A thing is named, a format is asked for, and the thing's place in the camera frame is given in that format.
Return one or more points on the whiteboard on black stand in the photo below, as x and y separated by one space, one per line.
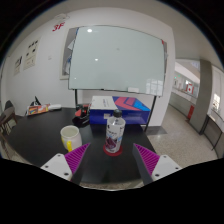
116 56

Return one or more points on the black metal frame furniture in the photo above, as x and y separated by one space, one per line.
213 130

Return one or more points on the small white flat object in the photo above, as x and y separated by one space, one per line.
55 107

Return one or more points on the clear plastic drink bottle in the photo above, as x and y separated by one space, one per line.
114 133

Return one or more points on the red and black desk object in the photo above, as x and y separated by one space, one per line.
81 116

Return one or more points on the orange colourful flat box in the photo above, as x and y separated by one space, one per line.
37 110

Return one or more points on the white whiteboard eraser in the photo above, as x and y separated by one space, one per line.
133 89

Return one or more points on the red and white wall picture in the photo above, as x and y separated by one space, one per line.
190 89

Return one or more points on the red floor cabinet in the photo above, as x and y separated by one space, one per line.
190 112

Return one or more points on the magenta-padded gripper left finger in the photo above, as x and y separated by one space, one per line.
76 158

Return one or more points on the blue cardboard box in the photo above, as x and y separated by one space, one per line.
133 115

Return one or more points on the small white wall poster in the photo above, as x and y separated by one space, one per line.
18 65

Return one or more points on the flat round red coaster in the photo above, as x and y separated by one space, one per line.
111 154

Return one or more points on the large white wall poster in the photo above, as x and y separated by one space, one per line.
31 53

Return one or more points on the wall notice board with papers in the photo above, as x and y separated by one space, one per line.
65 53

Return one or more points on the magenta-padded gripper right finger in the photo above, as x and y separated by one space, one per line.
148 159

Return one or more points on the brown wooden chair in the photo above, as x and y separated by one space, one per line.
6 120

